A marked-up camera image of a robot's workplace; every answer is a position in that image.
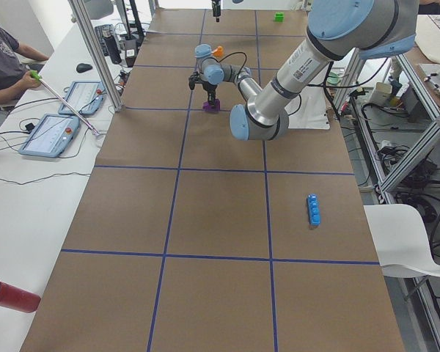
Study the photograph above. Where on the seated person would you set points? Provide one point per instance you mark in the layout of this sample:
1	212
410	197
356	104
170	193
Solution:
15	78

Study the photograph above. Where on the far teach pendant tablet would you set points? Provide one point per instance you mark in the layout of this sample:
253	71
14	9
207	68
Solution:
85	96

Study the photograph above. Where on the black keyboard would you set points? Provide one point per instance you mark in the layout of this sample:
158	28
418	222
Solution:
101	32

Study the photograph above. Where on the green handled reach stick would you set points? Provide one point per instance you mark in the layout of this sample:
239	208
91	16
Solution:
35	75

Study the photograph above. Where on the near teach pendant tablet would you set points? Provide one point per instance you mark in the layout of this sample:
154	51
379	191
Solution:
51	136

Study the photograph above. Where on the black computer mouse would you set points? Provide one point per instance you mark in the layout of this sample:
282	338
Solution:
83	67

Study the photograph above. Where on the green two-stud block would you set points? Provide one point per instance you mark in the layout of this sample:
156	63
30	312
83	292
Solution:
279	17

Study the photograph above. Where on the teach pendant tablet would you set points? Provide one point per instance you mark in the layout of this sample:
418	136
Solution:
85	96
51	136

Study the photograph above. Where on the orange trapezoid block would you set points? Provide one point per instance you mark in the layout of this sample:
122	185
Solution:
218	52

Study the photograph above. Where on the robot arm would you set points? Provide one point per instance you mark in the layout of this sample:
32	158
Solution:
377	28

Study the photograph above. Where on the aluminium frame post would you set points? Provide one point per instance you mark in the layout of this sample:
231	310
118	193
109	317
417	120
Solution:
88	33

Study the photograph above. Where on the red cylinder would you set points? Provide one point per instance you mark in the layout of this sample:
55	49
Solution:
17	299

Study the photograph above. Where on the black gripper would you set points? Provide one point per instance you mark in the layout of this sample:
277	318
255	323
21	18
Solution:
210	88

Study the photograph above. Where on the long blue four-stud block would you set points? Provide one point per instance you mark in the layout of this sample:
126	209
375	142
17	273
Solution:
313	207

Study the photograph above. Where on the purple trapezoid block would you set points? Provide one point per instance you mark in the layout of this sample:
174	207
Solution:
211	106

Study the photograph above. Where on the white chair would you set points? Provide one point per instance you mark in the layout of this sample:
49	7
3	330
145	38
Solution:
401	241

